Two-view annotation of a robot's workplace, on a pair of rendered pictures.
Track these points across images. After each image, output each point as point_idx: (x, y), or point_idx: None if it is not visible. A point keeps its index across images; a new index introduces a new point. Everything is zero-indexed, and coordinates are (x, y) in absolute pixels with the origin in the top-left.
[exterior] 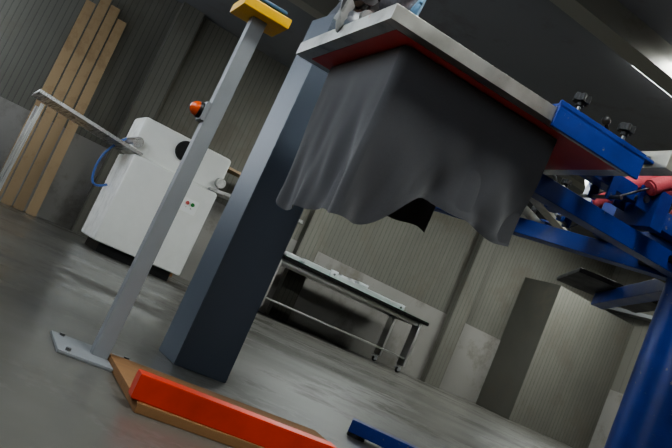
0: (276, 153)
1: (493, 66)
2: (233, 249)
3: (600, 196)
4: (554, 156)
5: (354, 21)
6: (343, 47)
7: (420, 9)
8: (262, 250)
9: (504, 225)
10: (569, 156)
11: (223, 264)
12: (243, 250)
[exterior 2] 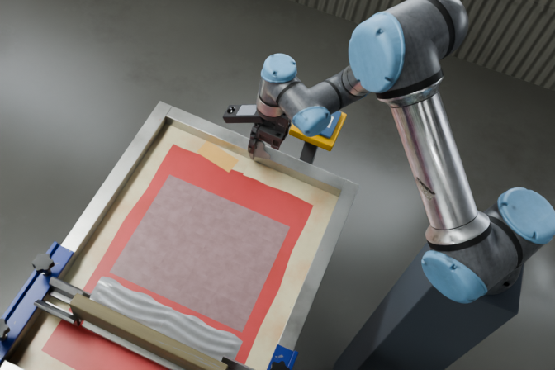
0: (386, 298)
1: (106, 179)
2: (358, 335)
3: None
4: (91, 358)
5: (232, 131)
6: (261, 163)
7: (441, 279)
8: (353, 358)
9: None
10: (67, 348)
11: (354, 338)
12: (356, 343)
